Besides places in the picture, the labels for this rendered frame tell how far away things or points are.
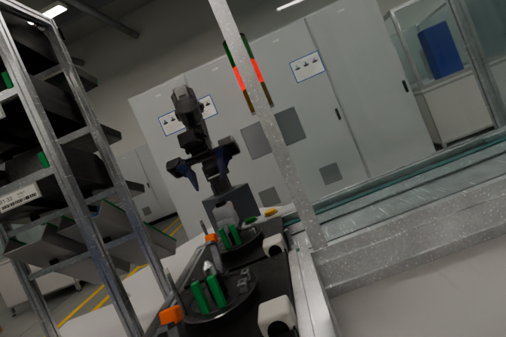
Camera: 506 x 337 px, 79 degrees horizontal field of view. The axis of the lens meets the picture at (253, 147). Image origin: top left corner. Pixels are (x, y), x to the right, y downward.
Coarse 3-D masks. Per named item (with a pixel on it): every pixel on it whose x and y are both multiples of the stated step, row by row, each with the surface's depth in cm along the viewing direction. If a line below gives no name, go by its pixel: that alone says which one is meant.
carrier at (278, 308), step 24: (264, 264) 61; (288, 264) 60; (192, 288) 47; (216, 288) 47; (240, 288) 49; (264, 288) 52; (288, 288) 49; (192, 312) 50; (216, 312) 47; (240, 312) 47; (264, 312) 42; (288, 312) 40; (192, 336) 47; (216, 336) 44; (240, 336) 42; (264, 336) 40
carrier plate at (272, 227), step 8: (280, 216) 89; (264, 224) 87; (272, 224) 84; (280, 224) 81; (264, 232) 80; (272, 232) 78; (280, 232) 75; (208, 248) 87; (256, 248) 72; (200, 256) 83; (208, 256) 80; (240, 256) 71; (248, 256) 69; (256, 256) 67; (264, 256) 66; (200, 264) 77; (224, 264) 70; (232, 264) 68; (240, 264) 66; (248, 264) 66; (192, 272) 73; (200, 272) 71; (192, 280) 69; (200, 280) 67; (184, 288) 67
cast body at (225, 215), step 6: (216, 204) 76; (222, 204) 76; (228, 204) 76; (216, 210) 75; (222, 210) 75; (228, 210) 75; (234, 210) 80; (216, 216) 75; (222, 216) 75; (228, 216) 75; (234, 216) 76; (222, 222) 74; (228, 222) 74; (234, 222) 74; (228, 228) 73
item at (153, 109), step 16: (176, 80) 379; (144, 96) 386; (160, 96) 384; (144, 112) 388; (160, 112) 386; (144, 128) 390; (160, 128) 388; (176, 128) 385; (160, 144) 390; (176, 144) 387; (160, 160) 392; (176, 192) 393; (192, 192) 390; (208, 192) 388; (176, 208) 395; (192, 208) 393; (192, 224) 395; (208, 224) 392
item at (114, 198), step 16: (64, 144) 66; (16, 160) 65; (32, 160) 63; (80, 160) 69; (96, 160) 73; (16, 176) 64; (48, 176) 62; (80, 176) 67; (96, 176) 71; (48, 192) 68; (96, 192) 76; (144, 192) 85
